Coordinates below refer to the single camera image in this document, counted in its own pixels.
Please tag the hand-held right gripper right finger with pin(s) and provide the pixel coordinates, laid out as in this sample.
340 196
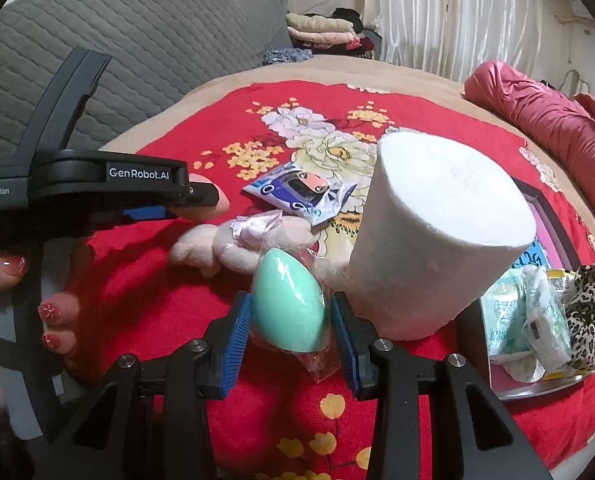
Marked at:
345 345

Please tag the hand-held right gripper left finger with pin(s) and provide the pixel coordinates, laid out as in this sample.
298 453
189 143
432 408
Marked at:
237 340

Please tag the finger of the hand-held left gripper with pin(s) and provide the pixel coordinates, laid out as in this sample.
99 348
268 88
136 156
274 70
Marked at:
145 212
202 196

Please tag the green makeup sponge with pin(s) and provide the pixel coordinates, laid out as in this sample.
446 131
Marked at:
287 300

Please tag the dark brown tray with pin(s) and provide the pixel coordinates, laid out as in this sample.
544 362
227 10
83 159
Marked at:
472 350

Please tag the white toilet paper roll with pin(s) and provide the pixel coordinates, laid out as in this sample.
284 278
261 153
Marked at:
427 240

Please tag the small green floral tissue packet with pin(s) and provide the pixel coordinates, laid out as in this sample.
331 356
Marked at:
502 310

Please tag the large green floral tissue pack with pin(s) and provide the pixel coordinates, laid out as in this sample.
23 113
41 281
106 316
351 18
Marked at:
542 320

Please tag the yellow label wet wipes packet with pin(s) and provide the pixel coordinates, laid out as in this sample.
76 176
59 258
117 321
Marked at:
560 274

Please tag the leopard print scrunchie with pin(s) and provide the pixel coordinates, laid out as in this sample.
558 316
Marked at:
590 310

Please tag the person's left hand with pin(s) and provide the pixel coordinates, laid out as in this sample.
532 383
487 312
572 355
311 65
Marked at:
59 320

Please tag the pale pink plush toy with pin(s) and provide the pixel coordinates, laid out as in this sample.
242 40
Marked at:
197 255

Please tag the red floral blanket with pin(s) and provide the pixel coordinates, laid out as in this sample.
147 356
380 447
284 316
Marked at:
152 310

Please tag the blue cartoon packet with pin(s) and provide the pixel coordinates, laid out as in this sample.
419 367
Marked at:
297 190

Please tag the grey quilted headboard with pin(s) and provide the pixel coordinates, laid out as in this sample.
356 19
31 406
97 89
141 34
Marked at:
152 35

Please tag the blue grey knit cloth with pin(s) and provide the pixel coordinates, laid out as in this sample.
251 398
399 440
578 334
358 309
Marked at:
287 55

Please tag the folded clothes stack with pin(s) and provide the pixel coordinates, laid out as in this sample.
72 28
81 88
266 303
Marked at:
317 27

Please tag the tan bed blanket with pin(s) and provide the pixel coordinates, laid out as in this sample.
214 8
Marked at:
377 67

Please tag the pink book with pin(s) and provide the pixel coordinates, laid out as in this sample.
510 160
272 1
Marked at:
545 225

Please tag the rose red quilt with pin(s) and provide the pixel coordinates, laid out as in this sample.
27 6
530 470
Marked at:
552 120

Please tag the white curtain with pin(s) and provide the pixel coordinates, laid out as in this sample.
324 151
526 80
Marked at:
452 10

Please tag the black plug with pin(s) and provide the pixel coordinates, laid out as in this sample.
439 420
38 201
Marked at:
550 84

